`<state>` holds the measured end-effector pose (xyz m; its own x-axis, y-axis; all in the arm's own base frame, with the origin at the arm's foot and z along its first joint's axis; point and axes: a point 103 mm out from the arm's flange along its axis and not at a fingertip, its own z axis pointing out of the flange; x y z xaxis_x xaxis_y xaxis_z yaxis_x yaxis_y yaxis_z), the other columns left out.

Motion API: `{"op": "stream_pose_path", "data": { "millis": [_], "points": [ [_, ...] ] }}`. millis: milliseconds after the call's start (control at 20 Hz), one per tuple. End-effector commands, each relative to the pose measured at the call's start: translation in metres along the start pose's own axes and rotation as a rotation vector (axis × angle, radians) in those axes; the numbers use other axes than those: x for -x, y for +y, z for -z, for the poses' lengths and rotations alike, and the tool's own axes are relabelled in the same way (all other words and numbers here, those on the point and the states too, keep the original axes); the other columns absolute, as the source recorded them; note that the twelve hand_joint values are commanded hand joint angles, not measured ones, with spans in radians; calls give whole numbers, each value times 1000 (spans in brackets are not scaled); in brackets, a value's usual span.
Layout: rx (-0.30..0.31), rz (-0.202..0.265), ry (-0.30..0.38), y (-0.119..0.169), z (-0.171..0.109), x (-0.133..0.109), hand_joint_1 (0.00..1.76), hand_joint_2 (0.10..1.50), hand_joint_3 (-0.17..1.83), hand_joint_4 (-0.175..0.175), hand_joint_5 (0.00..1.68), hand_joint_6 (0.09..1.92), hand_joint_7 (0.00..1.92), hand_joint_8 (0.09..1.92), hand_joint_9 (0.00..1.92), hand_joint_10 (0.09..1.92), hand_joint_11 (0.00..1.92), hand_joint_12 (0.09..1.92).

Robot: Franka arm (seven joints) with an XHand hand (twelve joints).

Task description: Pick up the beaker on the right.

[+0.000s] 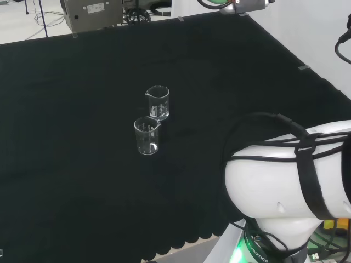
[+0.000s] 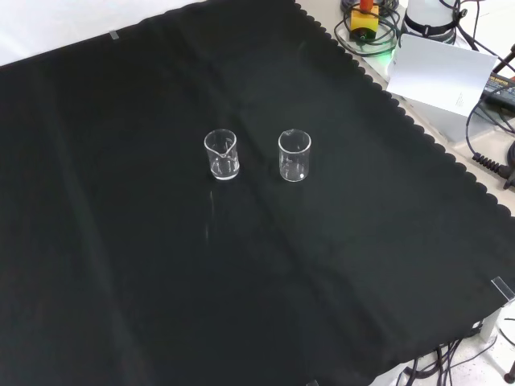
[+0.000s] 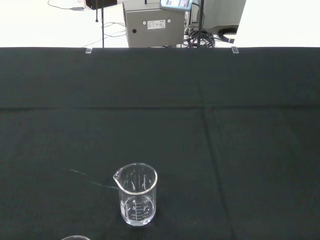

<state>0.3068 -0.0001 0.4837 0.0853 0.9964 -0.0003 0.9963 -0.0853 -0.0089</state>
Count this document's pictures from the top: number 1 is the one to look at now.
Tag black coiled cables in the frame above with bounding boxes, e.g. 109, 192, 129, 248
123, 7, 152, 26

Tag pale floor cable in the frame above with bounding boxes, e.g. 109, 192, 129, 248
33, 10, 65, 28

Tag clear glass beaker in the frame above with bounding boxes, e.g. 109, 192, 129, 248
133, 116, 162, 156
145, 85, 171, 122

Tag black bench cloth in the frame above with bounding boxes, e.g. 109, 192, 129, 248
0, 12, 351, 262

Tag yellow stop button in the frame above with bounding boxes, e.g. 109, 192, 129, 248
322, 218, 351, 237

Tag dark tripod leg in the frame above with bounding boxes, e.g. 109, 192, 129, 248
37, 0, 49, 38

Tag grey metal box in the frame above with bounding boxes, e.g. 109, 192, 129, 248
59, 0, 124, 33

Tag black cable with plug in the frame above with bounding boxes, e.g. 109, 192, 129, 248
335, 26, 351, 64

